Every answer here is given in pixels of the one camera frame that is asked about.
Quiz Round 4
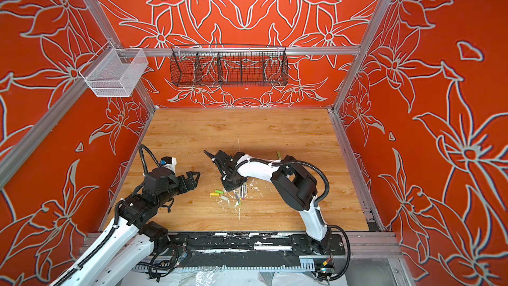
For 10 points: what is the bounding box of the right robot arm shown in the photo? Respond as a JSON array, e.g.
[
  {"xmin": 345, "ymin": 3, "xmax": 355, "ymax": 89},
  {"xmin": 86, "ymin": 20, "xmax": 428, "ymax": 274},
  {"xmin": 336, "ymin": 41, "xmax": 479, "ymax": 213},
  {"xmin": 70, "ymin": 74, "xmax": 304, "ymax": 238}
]
[{"xmin": 205, "ymin": 151, "xmax": 331, "ymax": 242}]

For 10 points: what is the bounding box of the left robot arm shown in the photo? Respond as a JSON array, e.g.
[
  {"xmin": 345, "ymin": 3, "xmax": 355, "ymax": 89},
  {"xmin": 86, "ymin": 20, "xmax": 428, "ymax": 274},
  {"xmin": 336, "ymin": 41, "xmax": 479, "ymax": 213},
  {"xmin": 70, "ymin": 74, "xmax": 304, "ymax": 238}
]
[{"xmin": 53, "ymin": 165, "xmax": 201, "ymax": 285}]

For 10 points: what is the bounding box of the clear plastic bin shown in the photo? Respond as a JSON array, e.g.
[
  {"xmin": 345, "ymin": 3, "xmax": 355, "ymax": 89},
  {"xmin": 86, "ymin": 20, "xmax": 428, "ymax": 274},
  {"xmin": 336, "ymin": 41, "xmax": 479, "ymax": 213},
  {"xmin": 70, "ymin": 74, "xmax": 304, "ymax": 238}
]
[{"xmin": 79, "ymin": 48, "xmax": 148, "ymax": 97}]

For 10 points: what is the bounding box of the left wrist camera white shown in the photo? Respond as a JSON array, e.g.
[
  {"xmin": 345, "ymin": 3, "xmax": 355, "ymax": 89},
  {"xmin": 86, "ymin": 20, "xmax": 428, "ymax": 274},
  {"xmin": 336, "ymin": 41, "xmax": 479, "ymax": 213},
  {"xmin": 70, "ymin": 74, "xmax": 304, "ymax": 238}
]
[{"xmin": 160, "ymin": 156, "xmax": 177, "ymax": 174}]

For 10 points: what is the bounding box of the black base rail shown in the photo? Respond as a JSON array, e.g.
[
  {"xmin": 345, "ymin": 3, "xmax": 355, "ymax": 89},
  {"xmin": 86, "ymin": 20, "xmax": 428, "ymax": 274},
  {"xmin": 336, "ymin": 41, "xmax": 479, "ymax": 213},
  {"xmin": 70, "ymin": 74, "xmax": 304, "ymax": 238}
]
[{"xmin": 144, "ymin": 232, "xmax": 347, "ymax": 256}]

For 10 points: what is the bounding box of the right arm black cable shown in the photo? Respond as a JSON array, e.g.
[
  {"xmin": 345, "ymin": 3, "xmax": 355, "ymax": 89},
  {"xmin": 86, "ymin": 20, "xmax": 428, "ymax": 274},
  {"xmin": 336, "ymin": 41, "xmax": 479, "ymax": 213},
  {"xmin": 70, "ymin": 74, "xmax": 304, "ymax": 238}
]
[{"xmin": 245, "ymin": 158, "xmax": 352, "ymax": 281}]

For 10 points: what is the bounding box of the black wire basket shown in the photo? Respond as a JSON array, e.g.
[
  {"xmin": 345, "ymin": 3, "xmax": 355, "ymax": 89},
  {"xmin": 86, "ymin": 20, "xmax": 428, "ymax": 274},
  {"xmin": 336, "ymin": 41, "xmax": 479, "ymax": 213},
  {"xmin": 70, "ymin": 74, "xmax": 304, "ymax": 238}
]
[{"xmin": 169, "ymin": 44, "xmax": 289, "ymax": 87}]

